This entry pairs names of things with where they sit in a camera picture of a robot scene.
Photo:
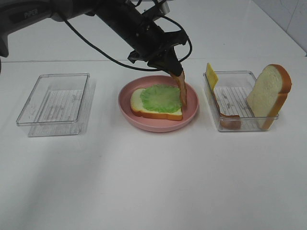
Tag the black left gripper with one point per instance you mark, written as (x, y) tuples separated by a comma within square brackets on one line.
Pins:
[(150, 43)]

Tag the bacon strip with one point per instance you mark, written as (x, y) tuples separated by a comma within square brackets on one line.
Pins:
[(180, 81), (230, 122)]

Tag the green lettuce leaf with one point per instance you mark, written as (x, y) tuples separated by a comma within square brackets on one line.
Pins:
[(161, 98)]

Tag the white bread slice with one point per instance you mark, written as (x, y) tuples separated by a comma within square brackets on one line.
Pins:
[(269, 94), (138, 109)]

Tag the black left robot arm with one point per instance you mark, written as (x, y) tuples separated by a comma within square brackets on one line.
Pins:
[(120, 15)]

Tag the yellow cheese slice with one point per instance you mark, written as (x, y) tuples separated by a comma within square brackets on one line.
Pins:
[(212, 78)]

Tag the clear right plastic tray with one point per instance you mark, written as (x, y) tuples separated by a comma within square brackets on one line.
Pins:
[(228, 103)]

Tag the clear plastic tray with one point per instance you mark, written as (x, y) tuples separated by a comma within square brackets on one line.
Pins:
[(58, 105), (228, 103)]

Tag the clear left plastic tray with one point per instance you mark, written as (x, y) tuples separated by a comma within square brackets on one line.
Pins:
[(58, 105)]

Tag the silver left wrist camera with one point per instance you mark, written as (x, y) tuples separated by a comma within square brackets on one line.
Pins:
[(160, 8)]

